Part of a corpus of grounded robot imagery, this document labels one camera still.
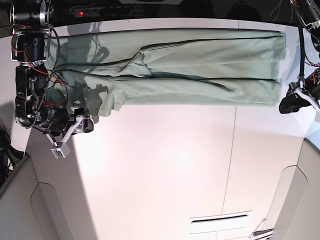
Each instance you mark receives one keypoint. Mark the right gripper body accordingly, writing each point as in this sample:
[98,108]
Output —
[62,125]

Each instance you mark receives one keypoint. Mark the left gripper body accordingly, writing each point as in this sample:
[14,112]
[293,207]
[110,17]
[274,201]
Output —
[308,88]

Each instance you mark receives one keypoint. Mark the green T-shirt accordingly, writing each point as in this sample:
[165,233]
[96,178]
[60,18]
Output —
[170,67]

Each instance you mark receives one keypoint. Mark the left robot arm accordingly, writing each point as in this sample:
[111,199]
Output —
[308,16]

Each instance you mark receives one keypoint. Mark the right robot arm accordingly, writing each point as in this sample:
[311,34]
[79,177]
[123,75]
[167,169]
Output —
[41,93]

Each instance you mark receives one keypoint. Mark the white slotted panel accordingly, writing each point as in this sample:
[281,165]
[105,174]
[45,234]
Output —
[219,223]

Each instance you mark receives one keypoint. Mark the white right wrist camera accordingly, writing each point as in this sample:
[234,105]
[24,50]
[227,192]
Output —
[60,149]

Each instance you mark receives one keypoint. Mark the power strip with red switch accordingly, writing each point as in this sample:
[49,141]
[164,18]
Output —
[107,11]

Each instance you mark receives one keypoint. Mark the grey metal bracket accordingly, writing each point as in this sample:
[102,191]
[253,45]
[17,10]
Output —
[258,234]

